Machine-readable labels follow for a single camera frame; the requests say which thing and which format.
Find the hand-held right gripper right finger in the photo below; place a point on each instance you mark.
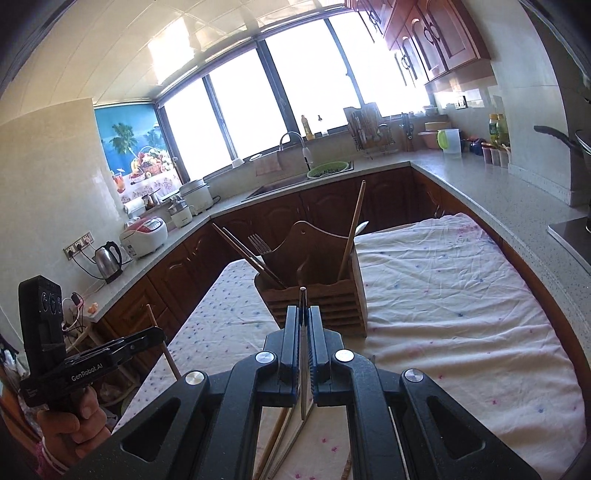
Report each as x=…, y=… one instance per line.
x=316, y=341

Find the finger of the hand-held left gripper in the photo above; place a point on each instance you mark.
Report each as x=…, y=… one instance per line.
x=138, y=354
x=141, y=338

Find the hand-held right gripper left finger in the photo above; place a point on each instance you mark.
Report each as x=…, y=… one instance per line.
x=294, y=341

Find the patterned wooden chopstick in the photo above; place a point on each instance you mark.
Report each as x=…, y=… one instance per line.
x=351, y=230
x=272, y=443
x=249, y=251
x=346, y=470
x=171, y=367

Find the wooden utensil holder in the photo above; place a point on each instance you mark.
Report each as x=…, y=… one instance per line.
x=318, y=295

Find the metal fork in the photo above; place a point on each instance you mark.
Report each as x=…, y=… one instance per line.
x=259, y=244

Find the dark wooden chopstick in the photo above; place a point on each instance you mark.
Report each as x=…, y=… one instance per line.
x=240, y=250

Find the metal spoon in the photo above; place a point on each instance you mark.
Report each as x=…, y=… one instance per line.
x=364, y=227

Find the person's left hand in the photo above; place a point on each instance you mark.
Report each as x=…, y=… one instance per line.
x=69, y=429

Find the small orange object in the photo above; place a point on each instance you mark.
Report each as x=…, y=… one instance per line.
x=93, y=308

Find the steel electric kettle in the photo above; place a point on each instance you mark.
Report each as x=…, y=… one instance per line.
x=107, y=263

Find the wooden lower kitchen cabinets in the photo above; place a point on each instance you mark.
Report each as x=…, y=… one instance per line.
x=194, y=258

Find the wooden kitchen cabinets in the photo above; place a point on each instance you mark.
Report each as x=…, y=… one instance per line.
x=194, y=258
x=429, y=37

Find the white and pink rice cooker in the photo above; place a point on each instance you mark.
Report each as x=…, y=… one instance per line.
x=143, y=237

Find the small white kitchen appliance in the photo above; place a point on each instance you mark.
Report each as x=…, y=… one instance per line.
x=180, y=214

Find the paper towel roll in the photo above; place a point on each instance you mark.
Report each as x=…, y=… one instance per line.
x=134, y=207

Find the white floral tablecloth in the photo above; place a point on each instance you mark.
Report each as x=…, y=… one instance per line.
x=452, y=300

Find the kitchen sink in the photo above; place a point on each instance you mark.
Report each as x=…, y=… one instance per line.
x=277, y=187

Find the green colander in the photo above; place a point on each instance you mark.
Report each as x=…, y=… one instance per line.
x=328, y=170

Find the pink dish towel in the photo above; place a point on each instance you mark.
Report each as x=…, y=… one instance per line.
x=268, y=165

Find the kitchen faucet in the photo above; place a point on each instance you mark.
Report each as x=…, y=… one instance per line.
x=302, y=147

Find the clear soap bottle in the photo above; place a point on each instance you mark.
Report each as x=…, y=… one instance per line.
x=322, y=127

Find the dish rack with cutting boards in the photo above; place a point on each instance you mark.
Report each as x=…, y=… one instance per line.
x=369, y=131

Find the stacked mixing bowls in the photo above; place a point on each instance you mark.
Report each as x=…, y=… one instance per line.
x=431, y=136

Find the clear pitcher with green lid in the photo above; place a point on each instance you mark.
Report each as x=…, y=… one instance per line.
x=450, y=142

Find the blue teapot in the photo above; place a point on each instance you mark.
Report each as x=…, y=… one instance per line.
x=476, y=146

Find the row of spice jars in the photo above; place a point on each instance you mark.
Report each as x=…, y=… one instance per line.
x=495, y=156

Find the kitchen window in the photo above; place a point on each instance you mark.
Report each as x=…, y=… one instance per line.
x=300, y=83

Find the gas stove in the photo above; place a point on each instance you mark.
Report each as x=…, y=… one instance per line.
x=572, y=235

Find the cooking oil bottles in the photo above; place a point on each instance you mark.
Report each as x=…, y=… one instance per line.
x=498, y=131

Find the black wok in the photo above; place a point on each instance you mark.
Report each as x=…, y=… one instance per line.
x=558, y=136

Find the wooden upper kitchen cabinets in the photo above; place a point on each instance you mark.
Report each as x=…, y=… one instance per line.
x=429, y=37

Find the wall socket strip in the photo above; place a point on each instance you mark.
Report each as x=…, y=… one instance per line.
x=78, y=246

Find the tropical fruit wall poster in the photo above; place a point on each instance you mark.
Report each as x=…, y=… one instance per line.
x=134, y=147

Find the wall outlet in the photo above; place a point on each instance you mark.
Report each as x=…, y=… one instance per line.
x=461, y=102

